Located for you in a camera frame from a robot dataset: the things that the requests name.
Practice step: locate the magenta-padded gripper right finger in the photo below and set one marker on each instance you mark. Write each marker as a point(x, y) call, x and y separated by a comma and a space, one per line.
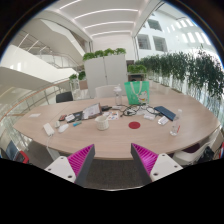
point(148, 158)

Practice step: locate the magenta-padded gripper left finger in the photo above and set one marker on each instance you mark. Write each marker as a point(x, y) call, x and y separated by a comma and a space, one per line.
point(78, 160)

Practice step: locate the white computer mouse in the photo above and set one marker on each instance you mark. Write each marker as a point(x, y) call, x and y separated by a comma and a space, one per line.
point(63, 128)

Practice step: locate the flat round red coaster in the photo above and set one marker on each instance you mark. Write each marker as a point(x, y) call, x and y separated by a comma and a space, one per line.
point(134, 125)

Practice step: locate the small teal marker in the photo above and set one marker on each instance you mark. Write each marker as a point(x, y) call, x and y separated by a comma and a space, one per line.
point(77, 124)

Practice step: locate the white printed packet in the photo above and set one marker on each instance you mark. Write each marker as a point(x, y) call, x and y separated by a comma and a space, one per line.
point(149, 117)

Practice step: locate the small white case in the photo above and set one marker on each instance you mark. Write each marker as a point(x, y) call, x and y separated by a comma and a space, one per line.
point(57, 124)

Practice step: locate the white power strip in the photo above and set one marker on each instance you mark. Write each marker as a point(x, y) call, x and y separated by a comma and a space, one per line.
point(48, 129)

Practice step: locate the white grid-patterned cup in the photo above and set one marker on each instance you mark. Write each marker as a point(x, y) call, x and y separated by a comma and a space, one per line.
point(102, 123)

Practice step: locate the black notebook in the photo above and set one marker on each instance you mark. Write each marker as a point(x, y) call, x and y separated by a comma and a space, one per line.
point(77, 115)

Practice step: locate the small red-black item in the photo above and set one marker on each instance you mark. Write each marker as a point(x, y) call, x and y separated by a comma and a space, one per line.
point(62, 117)

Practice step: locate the dark blue keyboard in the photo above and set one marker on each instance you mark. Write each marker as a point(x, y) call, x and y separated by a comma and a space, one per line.
point(165, 113)

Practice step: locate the open booklet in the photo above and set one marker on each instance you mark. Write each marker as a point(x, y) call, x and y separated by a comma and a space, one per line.
point(91, 111)

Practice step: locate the colourful sticker sheet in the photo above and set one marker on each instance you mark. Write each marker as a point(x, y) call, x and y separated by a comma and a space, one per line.
point(112, 115)

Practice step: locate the black wallet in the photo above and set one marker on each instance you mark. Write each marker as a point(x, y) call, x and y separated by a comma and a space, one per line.
point(106, 108)

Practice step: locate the white paper slip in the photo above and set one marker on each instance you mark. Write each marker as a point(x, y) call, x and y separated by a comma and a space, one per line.
point(34, 115)

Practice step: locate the green cat-print tote bag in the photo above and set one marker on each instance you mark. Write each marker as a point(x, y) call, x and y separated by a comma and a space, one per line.
point(136, 93)

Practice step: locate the tall clear shaker bottle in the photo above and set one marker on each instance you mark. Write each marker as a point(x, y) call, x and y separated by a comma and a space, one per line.
point(118, 97)

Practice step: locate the potted green plant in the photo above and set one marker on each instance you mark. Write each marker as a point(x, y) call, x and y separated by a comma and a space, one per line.
point(73, 77)
point(82, 75)

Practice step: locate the planter shelf with greenery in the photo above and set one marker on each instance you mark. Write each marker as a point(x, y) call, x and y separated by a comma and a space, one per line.
point(136, 69)

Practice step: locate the white cabinet with plants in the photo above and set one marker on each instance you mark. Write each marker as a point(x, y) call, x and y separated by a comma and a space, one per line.
point(105, 71)

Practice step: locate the row of green plants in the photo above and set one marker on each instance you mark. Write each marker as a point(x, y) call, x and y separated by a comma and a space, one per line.
point(186, 70)

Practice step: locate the ceiling light strips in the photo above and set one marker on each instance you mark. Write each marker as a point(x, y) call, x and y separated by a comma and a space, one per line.
point(106, 24)

